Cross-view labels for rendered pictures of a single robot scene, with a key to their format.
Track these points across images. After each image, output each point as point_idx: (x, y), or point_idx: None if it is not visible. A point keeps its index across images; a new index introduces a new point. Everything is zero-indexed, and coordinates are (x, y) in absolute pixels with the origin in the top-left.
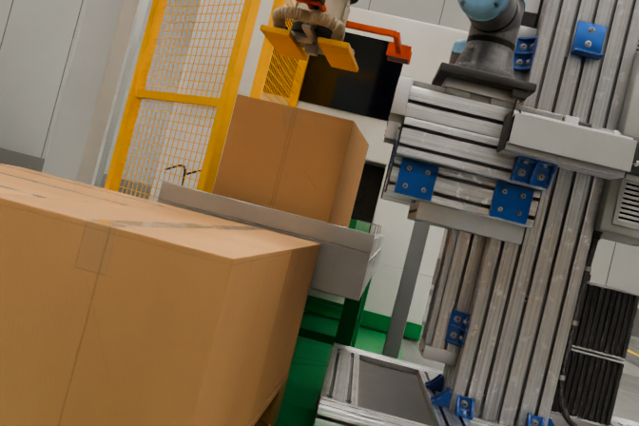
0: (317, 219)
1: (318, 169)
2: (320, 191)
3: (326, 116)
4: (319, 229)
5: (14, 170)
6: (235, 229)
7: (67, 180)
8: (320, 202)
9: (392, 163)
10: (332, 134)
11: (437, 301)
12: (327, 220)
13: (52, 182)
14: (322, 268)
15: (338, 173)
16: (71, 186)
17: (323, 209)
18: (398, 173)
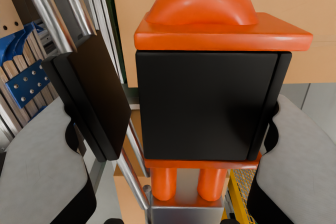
0: (137, 115)
1: (141, 138)
2: (137, 128)
3: (139, 174)
4: (132, 101)
5: (332, 7)
6: None
7: (301, 65)
8: (136, 123)
9: None
10: (132, 162)
11: (42, 38)
12: (130, 116)
13: None
14: (128, 89)
15: (124, 139)
16: None
17: (133, 120)
18: None
